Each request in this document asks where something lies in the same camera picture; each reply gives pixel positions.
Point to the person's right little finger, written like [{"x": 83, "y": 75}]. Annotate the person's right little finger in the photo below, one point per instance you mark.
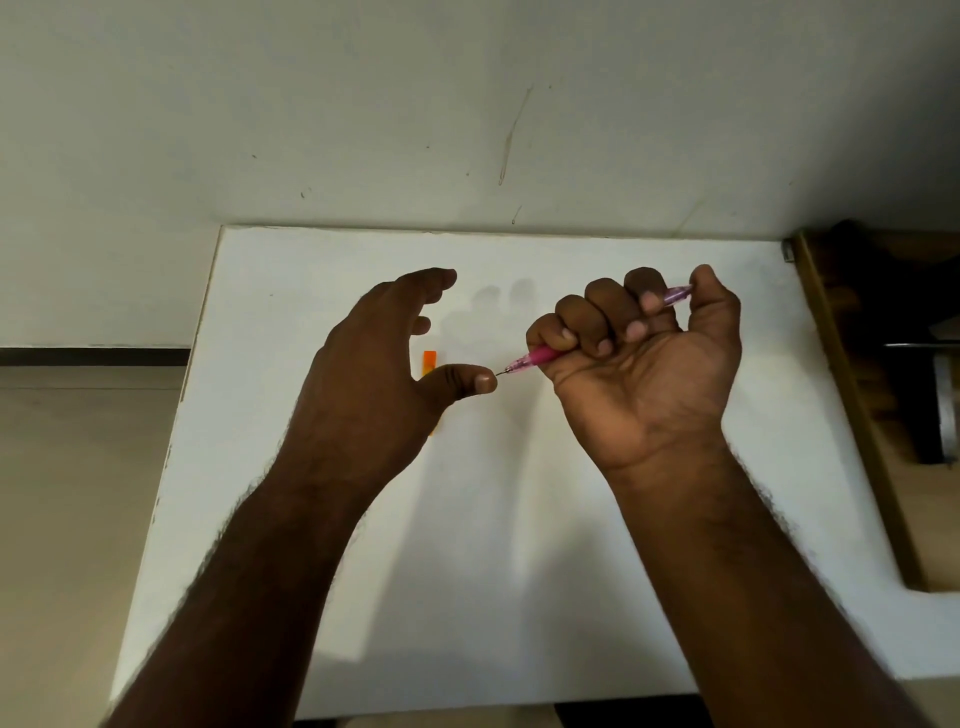
[{"x": 547, "y": 334}]

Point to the person's right hand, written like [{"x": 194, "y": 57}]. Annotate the person's right hand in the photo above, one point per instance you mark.
[{"x": 652, "y": 397}]

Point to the person's right forearm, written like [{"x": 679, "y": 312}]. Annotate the person's right forearm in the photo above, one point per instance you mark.
[{"x": 750, "y": 600}]

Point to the person's left hand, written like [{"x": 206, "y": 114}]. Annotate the person's left hand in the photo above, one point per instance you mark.
[{"x": 352, "y": 390}]

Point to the brown wooden frame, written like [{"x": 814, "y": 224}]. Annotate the brown wooden frame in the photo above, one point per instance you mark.
[{"x": 855, "y": 420}]

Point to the person's right thumb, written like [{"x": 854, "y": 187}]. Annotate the person's right thumb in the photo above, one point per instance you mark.
[{"x": 712, "y": 300}]

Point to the person's left middle finger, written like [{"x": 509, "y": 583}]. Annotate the person's left middle finger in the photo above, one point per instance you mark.
[{"x": 422, "y": 325}]

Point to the pink translucent pen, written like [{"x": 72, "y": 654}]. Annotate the pink translucent pen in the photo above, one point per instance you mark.
[{"x": 534, "y": 357}]

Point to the person's left forearm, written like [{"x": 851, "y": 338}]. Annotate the person's left forearm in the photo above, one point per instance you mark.
[{"x": 247, "y": 592}]

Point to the orange plastic piece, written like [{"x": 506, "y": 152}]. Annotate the orange plastic piece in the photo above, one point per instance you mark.
[{"x": 429, "y": 361}]

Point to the person's right middle finger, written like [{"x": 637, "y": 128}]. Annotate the person's right middle finger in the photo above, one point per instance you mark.
[{"x": 609, "y": 315}]

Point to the small metal bracket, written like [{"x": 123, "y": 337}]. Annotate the small metal bracket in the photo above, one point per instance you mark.
[{"x": 788, "y": 251}]

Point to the person's left thumb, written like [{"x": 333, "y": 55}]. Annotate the person's left thumb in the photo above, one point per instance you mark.
[{"x": 461, "y": 382}]

